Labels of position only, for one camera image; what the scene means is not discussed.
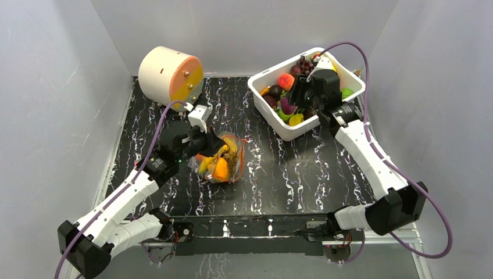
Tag yellow toy banana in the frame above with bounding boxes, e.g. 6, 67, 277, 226
198, 156, 215, 175
223, 135, 239, 153

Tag light green toy apple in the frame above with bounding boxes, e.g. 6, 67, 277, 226
277, 109, 294, 122

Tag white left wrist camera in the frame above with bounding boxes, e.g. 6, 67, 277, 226
187, 105, 212, 133

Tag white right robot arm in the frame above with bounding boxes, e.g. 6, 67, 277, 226
288, 69, 427, 241

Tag dark maroon toy plum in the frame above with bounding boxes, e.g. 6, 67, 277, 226
263, 95, 278, 110

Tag yellow toy pepper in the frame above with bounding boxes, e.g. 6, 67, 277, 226
212, 158, 229, 182

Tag orange toy corn piece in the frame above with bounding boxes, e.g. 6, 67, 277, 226
260, 86, 270, 96

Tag brown twig nut cluster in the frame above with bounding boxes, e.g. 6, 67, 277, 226
223, 149, 239, 181

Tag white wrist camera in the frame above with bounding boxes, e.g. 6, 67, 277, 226
306, 56, 337, 82
187, 105, 212, 133

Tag dark purple toy grapes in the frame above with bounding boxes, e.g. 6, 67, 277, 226
290, 55, 315, 77

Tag white plastic food bin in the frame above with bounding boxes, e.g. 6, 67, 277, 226
247, 47, 366, 141

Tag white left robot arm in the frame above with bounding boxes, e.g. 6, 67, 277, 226
57, 121, 225, 278

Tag dark toy mangosteen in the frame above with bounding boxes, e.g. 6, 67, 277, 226
267, 84, 283, 99

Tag clear zip bag orange zipper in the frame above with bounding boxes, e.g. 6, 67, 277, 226
188, 132, 246, 184

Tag pink toy peach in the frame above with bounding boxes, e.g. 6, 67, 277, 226
277, 73, 295, 91

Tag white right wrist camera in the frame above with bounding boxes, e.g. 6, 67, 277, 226
306, 56, 337, 82

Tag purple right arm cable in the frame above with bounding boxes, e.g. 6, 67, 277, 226
312, 41, 453, 259

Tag green toy vegetable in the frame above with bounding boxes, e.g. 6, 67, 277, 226
341, 88, 354, 99

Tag cream cylinder orange yellow face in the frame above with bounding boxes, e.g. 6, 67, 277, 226
138, 46, 204, 106

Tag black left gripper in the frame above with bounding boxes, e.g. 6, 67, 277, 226
177, 123, 226, 164

